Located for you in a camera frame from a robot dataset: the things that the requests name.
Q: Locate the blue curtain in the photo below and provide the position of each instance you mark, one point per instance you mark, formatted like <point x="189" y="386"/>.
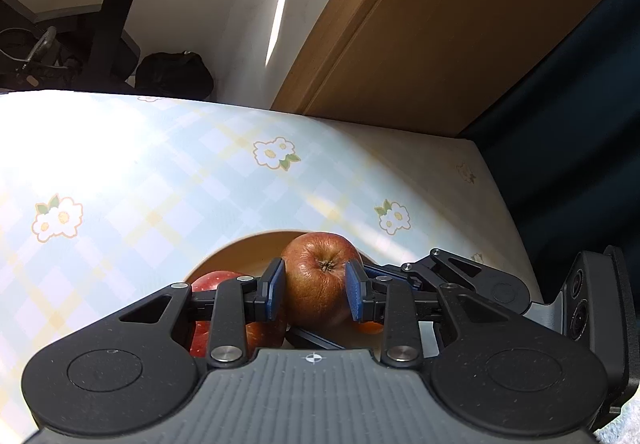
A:
<point x="575" y="148"/>

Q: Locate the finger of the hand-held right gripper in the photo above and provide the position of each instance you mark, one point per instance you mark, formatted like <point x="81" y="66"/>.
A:
<point x="315" y="339"/>
<point x="435" y="266"/>

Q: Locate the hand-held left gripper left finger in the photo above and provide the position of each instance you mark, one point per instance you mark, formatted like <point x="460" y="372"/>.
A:
<point x="276" y="294"/>

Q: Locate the wooden cabinet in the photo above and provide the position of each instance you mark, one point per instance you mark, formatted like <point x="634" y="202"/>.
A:
<point x="425" y="23"/>

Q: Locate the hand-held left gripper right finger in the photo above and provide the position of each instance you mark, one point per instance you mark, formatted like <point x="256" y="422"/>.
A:
<point x="354" y="294"/>

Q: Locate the red apple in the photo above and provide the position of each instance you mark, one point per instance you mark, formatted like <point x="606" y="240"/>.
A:
<point x="212" y="281"/>

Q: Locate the floral plaid tablecloth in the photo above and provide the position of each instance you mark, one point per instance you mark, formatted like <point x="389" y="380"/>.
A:
<point x="150" y="173"/>

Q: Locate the black bag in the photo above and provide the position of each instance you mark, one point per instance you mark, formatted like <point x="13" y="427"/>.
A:
<point x="172" y="73"/>

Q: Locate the wrinkled brown apple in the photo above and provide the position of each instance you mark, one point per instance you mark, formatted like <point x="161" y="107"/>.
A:
<point x="320" y="284"/>

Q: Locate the beige round plate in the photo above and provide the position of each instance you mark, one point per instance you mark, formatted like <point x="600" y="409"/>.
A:
<point x="240" y="254"/>

